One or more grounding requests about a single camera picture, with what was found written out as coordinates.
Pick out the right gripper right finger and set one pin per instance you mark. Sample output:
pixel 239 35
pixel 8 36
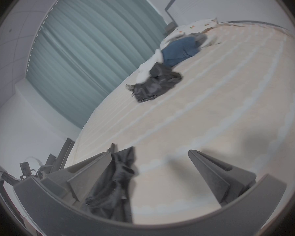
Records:
pixel 213 176

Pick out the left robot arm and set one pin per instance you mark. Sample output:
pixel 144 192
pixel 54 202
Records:
pixel 2 173

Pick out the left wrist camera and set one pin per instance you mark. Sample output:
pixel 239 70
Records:
pixel 25 169

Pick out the pile of clothes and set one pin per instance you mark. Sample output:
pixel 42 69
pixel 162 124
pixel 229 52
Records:
pixel 179 49

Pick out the grey bedside table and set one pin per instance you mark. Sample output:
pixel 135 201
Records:
pixel 170 26

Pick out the black shiny garment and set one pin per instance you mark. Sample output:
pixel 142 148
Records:
pixel 154 85

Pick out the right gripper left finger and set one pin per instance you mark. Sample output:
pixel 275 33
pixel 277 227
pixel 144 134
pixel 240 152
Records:
pixel 86 176

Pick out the white printed pillow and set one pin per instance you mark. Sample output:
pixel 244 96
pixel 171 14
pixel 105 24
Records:
pixel 194 26

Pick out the blue-green curtain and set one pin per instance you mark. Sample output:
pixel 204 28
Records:
pixel 108 28
pixel 64 90

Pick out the bed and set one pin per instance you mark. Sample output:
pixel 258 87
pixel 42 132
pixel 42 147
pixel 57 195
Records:
pixel 211 95

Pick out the black T-shirt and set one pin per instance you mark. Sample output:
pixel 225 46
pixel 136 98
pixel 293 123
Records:
pixel 113 185

